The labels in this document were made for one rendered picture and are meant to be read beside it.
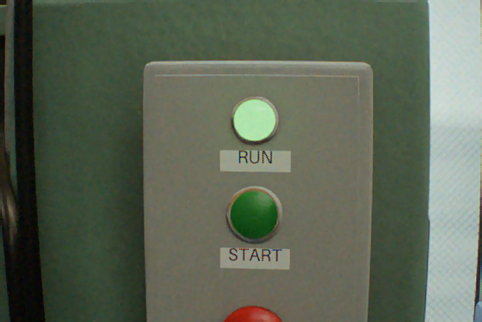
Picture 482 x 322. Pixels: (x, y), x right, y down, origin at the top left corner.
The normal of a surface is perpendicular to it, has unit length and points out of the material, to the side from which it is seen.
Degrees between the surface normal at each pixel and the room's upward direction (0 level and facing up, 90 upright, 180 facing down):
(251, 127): 94
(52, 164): 90
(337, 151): 90
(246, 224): 92
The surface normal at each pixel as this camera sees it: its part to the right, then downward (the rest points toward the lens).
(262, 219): -0.08, 0.11
